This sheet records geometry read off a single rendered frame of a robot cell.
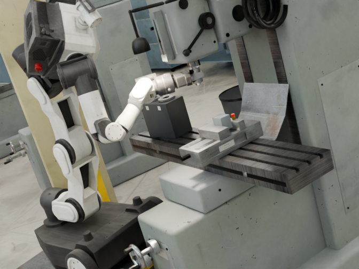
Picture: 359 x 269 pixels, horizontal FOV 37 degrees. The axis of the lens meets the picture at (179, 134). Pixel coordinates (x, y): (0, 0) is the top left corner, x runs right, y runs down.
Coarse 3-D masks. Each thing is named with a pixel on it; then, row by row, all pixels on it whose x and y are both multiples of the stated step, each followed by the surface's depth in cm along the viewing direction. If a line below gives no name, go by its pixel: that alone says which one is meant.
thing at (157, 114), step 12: (156, 96) 279; (168, 96) 271; (180, 96) 269; (144, 108) 277; (156, 108) 269; (168, 108) 264; (180, 108) 268; (156, 120) 274; (168, 120) 266; (180, 120) 269; (156, 132) 278; (168, 132) 270; (180, 132) 269
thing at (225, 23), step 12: (216, 0) 222; (228, 0) 225; (240, 0) 229; (216, 12) 223; (228, 12) 226; (240, 12) 229; (216, 24) 225; (228, 24) 226; (240, 24) 230; (216, 36) 228; (228, 36) 227
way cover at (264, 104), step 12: (252, 84) 264; (264, 84) 257; (276, 84) 250; (288, 84) 243; (252, 96) 264; (264, 96) 256; (276, 96) 249; (252, 108) 263; (264, 108) 255; (276, 108) 249; (264, 120) 253; (276, 120) 247; (264, 132) 250; (276, 132) 244
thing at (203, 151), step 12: (240, 120) 229; (252, 120) 237; (240, 132) 229; (252, 132) 232; (192, 144) 229; (204, 144) 225; (216, 144) 222; (228, 144) 226; (240, 144) 229; (192, 156) 223; (204, 156) 219; (216, 156) 223
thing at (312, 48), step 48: (288, 0) 228; (336, 0) 244; (240, 48) 261; (288, 48) 235; (336, 48) 247; (288, 96) 246; (336, 96) 250; (336, 144) 253; (336, 192) 257; (336, 240) 261
